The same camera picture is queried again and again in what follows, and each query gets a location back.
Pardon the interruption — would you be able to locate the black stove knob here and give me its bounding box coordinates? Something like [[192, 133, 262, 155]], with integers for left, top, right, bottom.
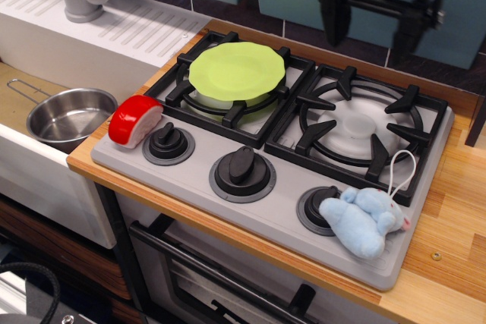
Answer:
[[296, 186, 340, 237], [142, 122, 195, 166], [209, 146, 276, 204]]

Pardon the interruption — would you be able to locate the stainless steel pot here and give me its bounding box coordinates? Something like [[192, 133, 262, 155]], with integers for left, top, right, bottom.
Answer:
[[7, 79, 118, 154]]

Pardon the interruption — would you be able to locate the black braided cable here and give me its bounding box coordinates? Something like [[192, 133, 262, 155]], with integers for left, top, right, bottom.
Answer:
[[0, 261, 62, 324]]

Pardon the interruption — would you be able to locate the black right burner grate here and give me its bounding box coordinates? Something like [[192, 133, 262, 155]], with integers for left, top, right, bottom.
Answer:
[[264, 64, 448, 206]]

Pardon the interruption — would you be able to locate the black middle stove knob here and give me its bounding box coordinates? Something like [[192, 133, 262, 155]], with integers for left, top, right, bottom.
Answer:
[[209, 146, 276, 204]]

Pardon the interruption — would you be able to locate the black left burner grate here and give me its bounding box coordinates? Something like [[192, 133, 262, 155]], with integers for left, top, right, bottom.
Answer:
[[147, 31, 315, 148]]

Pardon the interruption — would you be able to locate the white toy sink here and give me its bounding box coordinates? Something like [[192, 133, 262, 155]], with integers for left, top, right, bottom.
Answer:
[[1, 0, 209, 249]]

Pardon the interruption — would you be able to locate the black left stove knob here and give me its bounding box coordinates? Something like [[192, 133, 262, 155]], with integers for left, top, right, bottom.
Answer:
[[142, 122, 195, 166]]

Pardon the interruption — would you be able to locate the light blue stuffed hippo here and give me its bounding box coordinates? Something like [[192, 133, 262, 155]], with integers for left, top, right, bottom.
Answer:
[[317, 149, 415, 261]]

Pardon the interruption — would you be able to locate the grey toy stove top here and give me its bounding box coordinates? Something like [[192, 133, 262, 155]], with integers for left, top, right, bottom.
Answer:
[[90, 30, 456, 292]]

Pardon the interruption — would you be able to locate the green plastic plate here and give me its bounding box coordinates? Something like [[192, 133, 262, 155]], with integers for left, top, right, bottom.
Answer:
[[188, 42, 286, 102]]

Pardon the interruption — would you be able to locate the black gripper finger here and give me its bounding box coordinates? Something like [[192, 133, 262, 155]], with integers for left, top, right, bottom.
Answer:
[[392, 7, 437, 59], [320, 0, 351, 46]]

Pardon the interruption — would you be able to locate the toy oven door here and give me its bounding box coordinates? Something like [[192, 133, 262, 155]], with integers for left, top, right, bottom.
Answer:
[[128, 214, 349, 323]]

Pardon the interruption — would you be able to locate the red white toy cheese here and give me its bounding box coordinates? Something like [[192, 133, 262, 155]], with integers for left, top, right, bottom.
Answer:
[[108, 95, 163, 149]]

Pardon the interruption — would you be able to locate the black burner grate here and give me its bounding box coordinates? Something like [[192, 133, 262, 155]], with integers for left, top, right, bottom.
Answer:
[[264, 64, 448, 206], [147, 31, 315, 148]]

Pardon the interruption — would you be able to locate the black right stove knob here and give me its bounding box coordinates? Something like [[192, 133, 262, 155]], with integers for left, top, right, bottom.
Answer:
[[296, 186, 340, 237]]

